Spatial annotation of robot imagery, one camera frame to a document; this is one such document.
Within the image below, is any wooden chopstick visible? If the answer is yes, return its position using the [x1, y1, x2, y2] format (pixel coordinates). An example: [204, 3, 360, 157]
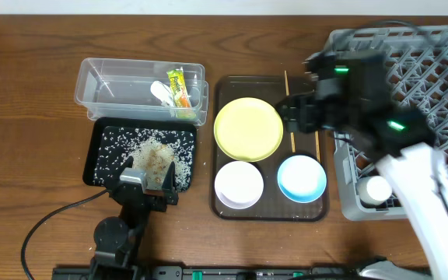
[284, 70, 296, 154]
[314, 131, 321, 163]

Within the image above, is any grey dishwasher rack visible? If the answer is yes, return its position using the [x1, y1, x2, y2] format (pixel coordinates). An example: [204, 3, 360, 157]
[326, 26, 448, 221]

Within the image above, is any dark brown serving tray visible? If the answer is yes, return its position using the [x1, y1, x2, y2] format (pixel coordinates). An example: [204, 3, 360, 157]
[211, 75, 330, 222]

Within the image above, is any yellow plate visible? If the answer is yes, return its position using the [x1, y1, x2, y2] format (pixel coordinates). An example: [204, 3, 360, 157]
[213, 97, 283, 162]

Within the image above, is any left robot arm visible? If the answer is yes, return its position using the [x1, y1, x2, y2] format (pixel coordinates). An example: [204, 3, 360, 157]
[87, 157, 178, 280]

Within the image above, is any rice food waste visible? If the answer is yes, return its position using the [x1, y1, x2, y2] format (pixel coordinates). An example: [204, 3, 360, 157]
[92, 126, 195, 192]

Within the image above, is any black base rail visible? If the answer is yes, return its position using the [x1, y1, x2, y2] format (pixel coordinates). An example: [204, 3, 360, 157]
[51, 256, 443, 280]

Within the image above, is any black waste tray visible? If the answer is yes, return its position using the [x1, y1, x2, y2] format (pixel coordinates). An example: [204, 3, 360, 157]
[82, 117, 197, 192]

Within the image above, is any clear plastic waste bin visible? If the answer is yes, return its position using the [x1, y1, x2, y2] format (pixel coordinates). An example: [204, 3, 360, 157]
[75, 58, 208, 126]

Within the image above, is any light blue bowl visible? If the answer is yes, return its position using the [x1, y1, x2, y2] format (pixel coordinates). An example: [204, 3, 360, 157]
[277, 155, 327, 204]

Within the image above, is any white cup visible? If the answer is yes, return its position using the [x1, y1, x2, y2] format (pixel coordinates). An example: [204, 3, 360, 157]
[356, 176, 392, 206]

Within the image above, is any green snack wrapper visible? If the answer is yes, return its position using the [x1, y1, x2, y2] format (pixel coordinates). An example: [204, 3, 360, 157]
[167, 68, 195, 120]

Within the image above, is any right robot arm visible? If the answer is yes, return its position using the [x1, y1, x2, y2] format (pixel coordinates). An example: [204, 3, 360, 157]
[276, 50, 448, 279]

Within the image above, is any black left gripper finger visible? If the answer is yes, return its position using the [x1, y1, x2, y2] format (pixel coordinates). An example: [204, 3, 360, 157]
[119, 156, 134, 180]
[162, 162, 177, 194]

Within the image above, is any pink bowl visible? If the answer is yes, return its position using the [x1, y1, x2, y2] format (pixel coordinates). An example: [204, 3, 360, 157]
[214, 161, 264, 210]

